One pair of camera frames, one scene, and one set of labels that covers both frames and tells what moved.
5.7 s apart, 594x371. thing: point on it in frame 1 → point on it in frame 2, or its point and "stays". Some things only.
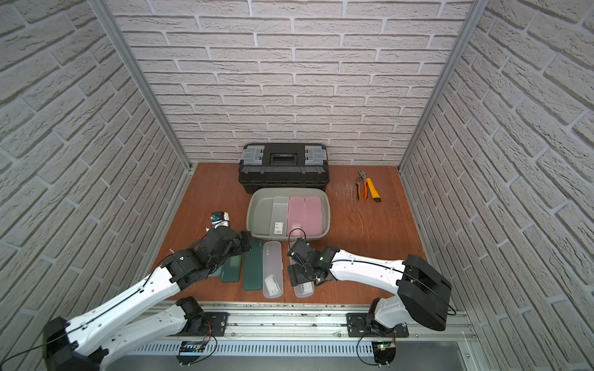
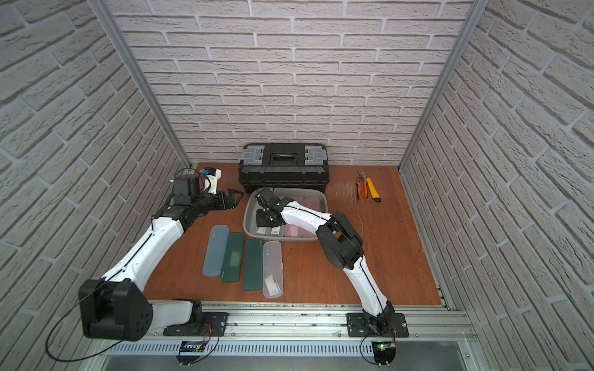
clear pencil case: x=305 y=290 → x=264 y=230
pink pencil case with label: x=296 y=226 stays
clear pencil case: x=272 y=269 stays
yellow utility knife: x=373 y=192 stays
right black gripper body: x=301 y=275 → x=264 y=218
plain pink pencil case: x=313 y=218 stays
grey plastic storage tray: x=288 y=213 stays
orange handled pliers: x=358 y=185 stays
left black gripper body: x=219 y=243 → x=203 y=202
